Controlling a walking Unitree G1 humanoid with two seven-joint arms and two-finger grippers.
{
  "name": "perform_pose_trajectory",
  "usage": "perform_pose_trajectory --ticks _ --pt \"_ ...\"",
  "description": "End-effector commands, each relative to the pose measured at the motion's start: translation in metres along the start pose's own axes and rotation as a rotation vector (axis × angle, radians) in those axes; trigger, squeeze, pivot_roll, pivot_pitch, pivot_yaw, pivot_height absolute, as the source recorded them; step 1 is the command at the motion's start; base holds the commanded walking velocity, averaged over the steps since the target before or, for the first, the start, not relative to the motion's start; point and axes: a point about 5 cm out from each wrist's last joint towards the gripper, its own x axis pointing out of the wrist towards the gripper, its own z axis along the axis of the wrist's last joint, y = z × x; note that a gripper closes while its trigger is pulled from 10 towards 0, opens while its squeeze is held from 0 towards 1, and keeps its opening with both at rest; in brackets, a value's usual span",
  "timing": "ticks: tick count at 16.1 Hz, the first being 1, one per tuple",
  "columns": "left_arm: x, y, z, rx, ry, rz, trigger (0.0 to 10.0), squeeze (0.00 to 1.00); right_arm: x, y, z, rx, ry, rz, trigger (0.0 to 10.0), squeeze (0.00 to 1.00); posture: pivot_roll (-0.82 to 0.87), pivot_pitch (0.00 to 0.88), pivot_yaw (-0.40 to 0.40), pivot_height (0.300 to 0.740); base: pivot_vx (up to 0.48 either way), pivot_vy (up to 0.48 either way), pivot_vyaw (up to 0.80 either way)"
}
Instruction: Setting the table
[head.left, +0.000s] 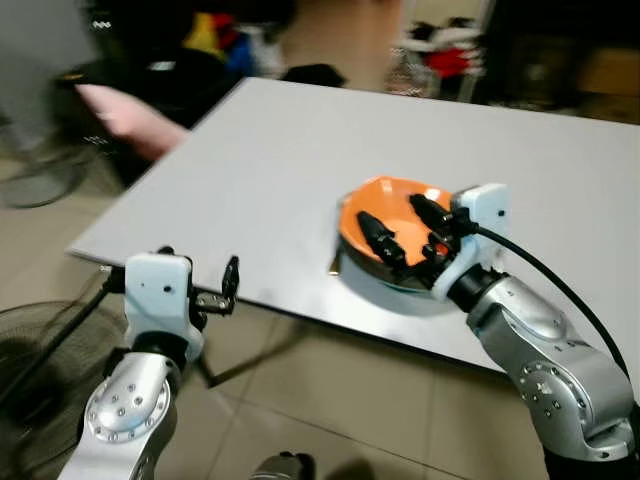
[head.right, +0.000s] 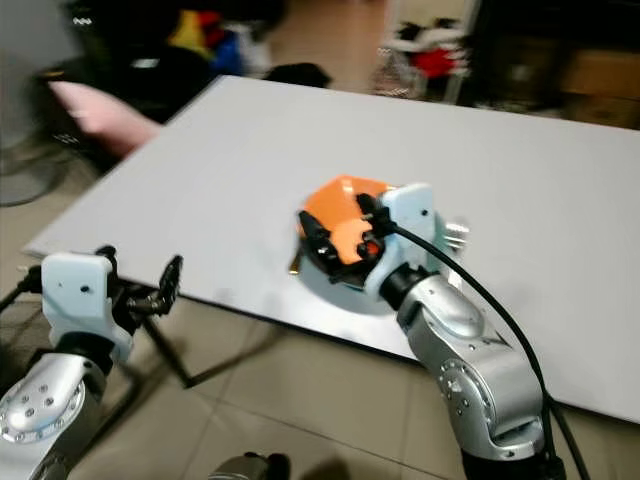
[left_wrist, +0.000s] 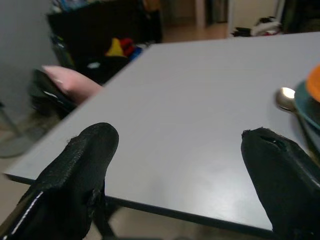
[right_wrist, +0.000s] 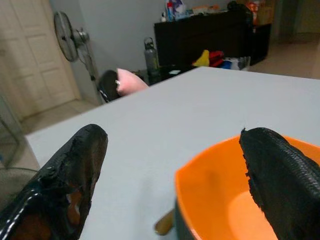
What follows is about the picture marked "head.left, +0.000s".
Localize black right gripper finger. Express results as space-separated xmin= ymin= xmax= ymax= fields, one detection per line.
xmin=357 ymin=210 xmax=408 ymax=270
xmin=409 ymin=193 xmax=457 ymax=240

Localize orange bowl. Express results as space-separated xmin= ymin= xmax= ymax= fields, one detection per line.
xmin=338 ymin=176 xmax=456 ymax=292

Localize black table leg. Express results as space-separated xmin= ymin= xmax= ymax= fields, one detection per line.
xmin=195 ymin=318 xmax=313 ymax=390

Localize pink pillow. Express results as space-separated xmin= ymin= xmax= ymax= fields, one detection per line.
xmin=75 ymin=83 xmax=192 ymax=162

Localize grey floor fan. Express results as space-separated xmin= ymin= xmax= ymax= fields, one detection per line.
xmin=0 ymin=118 xmax=93 ymax=210

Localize red and white clothes pile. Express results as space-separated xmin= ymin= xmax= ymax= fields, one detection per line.
xmin=394 ymin=18 xmax=487 ymax=98

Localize robot leg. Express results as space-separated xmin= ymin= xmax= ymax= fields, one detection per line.
xmin=249 ymin=452 xmax=317 ymax=480

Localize black floor fan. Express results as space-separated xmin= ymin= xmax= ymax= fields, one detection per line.
xmin=0 ymin=300 xmax=113 ymax=480

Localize yellow and blue clothes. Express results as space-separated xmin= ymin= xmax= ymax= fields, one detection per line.
xmin=184 ymin=11 xmax=253 ymax=77

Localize brown cardboard box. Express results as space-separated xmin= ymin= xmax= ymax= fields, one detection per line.
xmin=574 ymin=45 xmax=640 ymax=102

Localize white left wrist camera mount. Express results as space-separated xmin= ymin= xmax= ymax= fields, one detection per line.
xmin=122 ymin=252 xmax=207 ymax=363

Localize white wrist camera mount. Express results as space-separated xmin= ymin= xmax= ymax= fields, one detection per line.
xmin=122 ymin=252 xmax=207 ymax=363
xmin=431 ymin=183 xmax=510 ymax=302

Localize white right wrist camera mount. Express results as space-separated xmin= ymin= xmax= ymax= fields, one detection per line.
xmin=431 ymin=183 xmax=510 ymax=302

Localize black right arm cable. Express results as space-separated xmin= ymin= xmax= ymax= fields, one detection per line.
xmin=468 ymin=224 xmax=633 ymax=383

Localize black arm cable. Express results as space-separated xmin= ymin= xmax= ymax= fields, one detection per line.
xmin=468 ymin=224 xmax=633 ymax=383
xmin=0 ymin=268 xmax=128 ymax=403

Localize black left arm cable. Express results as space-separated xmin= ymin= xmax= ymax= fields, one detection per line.
xmin=0 ymin=268 xmax=128 ymax=403

